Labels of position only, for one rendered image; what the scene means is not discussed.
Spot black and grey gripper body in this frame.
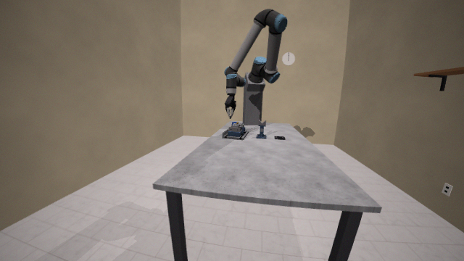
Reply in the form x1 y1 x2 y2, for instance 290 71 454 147
226 94 236 107

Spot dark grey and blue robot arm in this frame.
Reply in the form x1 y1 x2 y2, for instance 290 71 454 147
224 9 288 94

